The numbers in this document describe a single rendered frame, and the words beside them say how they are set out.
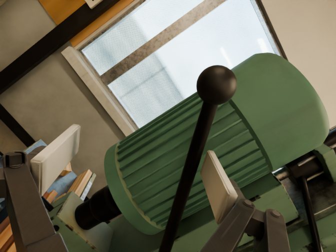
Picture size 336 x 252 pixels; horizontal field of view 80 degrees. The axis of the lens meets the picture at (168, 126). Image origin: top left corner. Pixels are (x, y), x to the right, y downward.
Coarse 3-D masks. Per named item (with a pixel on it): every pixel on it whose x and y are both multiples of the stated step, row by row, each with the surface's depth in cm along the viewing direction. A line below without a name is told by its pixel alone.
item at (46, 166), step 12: (72, 132) 18; (60, 144) 16; (72, 144) 18; (36, 156) 13; (48, 156) 14; (60, 156) 16; (72, 156) 19; (36, 168) 13; (48, 168) 14; (60, 168) 17; (36, 180) 13; (48, 180) 15
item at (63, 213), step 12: (72, 192) 41; (60, 204) 38; (72, 204) 40; (60, 216) 36; (72, 216) 38; (60, 228) 36; (72, 228) 37; (96, 228) 42; (108, 228) 45; (72, 240) 37; (84, 240) 38; (96, 240) 40; (108, 240) 43
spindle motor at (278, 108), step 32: (256, 64) 28; (288, 64) 26; (192, 96) 33; (256, 96) 26; (288, 96) 25; (160, 128) 31; (192, 128) 28; (224, 128) 26; (256, 128) 26; (288, 128) 25; (320, 128) 26; (128, 160) 31; (160, 160) 29; (224, 160) 27; (256, 160) 27; (288, 160) 29; (128, 192) 29; (160, 192) 28; (192, 192) 29; (160, 224) 32
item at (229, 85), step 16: (208, 80) 16; (224, 80) 16; (208, 96) 17; (224, 96) 17; (208, 112) 18; (208, 128) 19; (192, 144) 19; (192, 160) 20; (192, 176) 20; (176, 192) 22; (176, 208) 22; (176, 224) 22
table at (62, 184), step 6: (36, 144) 62; (42, 144) 65; (24, 150) 58; (30, 150) 59; (66, 174) 67; (72, 174) 69; (54, 180) 61; (60, 180) 63; (66, 180) 65; (72, 180) 67; (54, 186) 60; (60, 186) 62; (66, 186) 64; (48, 192) 57; (60, 192) 60; (66, 192) 62; (0, 198) 45; (54, 198) 57
